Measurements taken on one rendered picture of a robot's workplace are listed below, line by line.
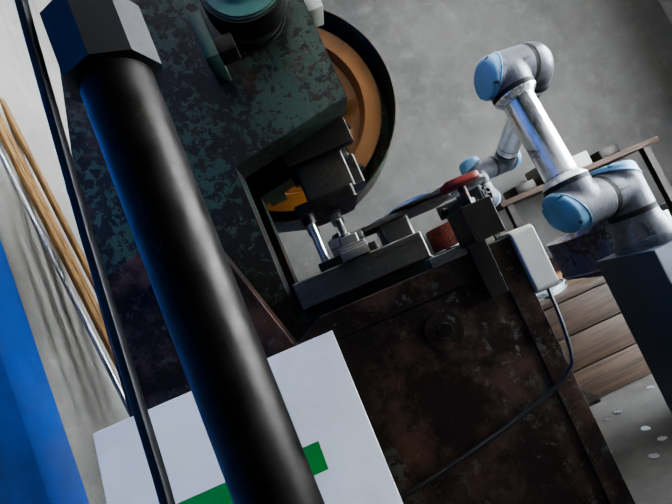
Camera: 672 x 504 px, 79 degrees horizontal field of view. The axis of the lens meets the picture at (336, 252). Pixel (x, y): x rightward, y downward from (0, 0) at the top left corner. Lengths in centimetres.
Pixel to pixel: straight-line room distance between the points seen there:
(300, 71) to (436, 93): 407
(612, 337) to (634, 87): 454
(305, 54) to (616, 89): 502
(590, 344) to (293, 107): 122
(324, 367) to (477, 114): 446
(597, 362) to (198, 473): 127
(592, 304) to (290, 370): 112
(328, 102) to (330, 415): 67
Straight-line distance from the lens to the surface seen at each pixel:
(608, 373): 168
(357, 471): 83
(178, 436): 90
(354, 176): 109
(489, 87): 127
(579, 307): 162
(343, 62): 167
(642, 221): 129
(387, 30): 536
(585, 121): 551
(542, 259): 92
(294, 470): 23
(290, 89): 103
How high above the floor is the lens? 64
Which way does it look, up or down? 6 degrees up
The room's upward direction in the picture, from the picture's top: 23 degrees counter-clockwise
